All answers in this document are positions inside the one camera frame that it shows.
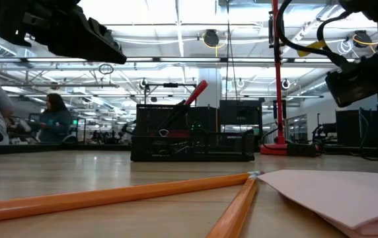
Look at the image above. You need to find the black pen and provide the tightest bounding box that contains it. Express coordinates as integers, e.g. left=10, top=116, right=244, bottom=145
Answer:
left=157, top=99, right=192, bottom=132

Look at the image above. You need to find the black cabinet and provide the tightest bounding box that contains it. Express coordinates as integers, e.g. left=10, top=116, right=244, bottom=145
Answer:
left=336, top=104, right=378, bottom=146

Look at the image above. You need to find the black mesh desk organizer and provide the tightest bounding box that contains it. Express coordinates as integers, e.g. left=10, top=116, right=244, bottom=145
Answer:
left=130, top=103, right=256, bottom=163

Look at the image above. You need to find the black ceiling cord reel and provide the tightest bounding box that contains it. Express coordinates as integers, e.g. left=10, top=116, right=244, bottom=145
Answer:
left=203, top=28, right=221, bottom=48
left=353, top=30, right=371, bottom=49

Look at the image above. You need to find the black lamp power adapter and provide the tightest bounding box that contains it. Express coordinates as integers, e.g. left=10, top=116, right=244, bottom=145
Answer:
left=286, top=141, right=319, bottom=158

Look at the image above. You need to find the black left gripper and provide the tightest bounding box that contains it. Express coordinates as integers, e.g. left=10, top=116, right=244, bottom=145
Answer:
left=0, top=0, right=128, bottom=65

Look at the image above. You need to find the black computer box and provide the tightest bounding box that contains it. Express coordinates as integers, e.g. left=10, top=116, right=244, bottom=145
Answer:
left=219, top=99, right=263, bottom=153

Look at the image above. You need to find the pink sticky note pad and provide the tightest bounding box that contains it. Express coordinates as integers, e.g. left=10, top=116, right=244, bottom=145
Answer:
left=257, top=169, right=378, bottom=238

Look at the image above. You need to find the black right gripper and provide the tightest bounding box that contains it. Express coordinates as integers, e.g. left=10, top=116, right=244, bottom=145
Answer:
left=324, top=18, right=378, bottom=133

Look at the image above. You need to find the orange pencil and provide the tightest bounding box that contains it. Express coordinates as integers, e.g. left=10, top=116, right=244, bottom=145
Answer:
left=205, top=174, right=260, bottom=238
left=0, top=171, right=265, bottom=225

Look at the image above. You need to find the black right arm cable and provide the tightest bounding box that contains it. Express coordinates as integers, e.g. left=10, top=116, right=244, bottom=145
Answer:
left=276, top=0, right=355, bottom=67

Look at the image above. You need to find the yellow cable tag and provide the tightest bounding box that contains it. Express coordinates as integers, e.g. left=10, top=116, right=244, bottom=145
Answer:
left=297, top=39, right=327, bottom=58

